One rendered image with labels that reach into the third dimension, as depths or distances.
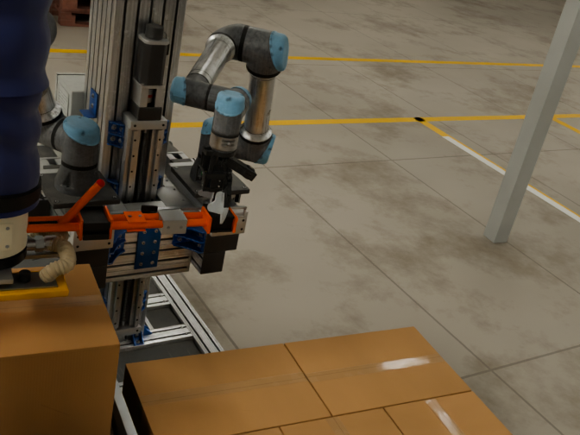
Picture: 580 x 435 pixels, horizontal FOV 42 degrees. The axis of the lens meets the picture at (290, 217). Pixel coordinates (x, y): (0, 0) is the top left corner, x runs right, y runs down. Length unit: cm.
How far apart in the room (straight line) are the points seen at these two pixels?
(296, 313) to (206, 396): 154
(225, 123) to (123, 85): 76
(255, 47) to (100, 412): 118
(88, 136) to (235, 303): 174
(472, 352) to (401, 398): 143
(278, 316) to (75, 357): 204
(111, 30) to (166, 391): 120
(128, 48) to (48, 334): 104
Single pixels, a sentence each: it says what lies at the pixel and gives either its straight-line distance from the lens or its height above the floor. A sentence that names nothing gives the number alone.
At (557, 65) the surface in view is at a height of 127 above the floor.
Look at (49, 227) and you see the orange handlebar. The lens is 201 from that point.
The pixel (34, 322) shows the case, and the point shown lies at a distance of 214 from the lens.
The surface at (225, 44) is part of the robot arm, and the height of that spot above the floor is 161.
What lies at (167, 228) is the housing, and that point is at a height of 121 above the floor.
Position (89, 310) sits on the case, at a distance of 219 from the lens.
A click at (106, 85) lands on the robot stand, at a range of 269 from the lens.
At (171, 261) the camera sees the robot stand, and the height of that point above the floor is 74.
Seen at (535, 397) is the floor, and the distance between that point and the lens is 404.
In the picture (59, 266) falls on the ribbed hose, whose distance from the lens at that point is 198.
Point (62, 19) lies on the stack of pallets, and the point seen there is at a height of 7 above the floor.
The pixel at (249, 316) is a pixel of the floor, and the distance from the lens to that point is 392.
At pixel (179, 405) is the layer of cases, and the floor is 54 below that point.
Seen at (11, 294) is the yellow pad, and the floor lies 111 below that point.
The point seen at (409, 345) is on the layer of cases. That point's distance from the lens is 304.
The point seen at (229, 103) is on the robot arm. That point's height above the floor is 157.
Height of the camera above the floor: 222
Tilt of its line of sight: 27 degrees down
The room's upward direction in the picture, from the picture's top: 12 degrees clockwise
